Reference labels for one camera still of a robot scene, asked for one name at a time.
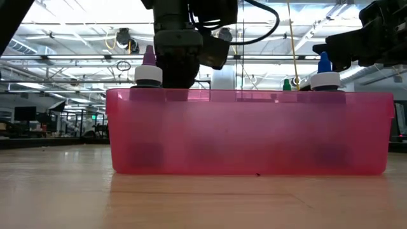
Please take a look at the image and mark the white building column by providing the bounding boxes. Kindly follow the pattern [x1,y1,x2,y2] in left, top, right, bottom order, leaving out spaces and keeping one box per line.
[210,65,237,90]

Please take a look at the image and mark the long ceiling light bar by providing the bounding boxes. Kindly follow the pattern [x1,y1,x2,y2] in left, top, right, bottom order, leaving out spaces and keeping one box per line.
[0,53,322,62]

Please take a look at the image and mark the pink translucent plastic bin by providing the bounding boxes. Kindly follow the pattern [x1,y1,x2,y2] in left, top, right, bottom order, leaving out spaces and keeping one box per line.
[105,88,396,176]

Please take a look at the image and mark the large violet food coloring bottle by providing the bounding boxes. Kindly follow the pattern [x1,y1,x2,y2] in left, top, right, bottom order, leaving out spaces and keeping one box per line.
[129,44,167,169]

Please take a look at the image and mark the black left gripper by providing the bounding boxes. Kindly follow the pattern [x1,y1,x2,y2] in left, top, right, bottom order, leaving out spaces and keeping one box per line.
[153,0,204,89]

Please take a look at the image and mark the yellow hanging cable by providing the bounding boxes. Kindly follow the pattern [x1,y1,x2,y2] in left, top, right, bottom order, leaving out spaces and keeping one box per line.
[286,0,301,92]

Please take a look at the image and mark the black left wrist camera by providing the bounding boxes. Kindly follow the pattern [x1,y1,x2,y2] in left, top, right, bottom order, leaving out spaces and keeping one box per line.
[188,0,238,71]

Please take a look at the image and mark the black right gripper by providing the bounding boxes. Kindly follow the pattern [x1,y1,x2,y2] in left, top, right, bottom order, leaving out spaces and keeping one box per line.
[313,0,407,73]

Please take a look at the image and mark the black monitor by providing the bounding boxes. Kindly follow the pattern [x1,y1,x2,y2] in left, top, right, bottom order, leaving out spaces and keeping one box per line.
[14,106,37,122]

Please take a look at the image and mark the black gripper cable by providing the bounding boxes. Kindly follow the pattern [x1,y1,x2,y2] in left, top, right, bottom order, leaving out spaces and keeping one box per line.
[230,0,281,46]

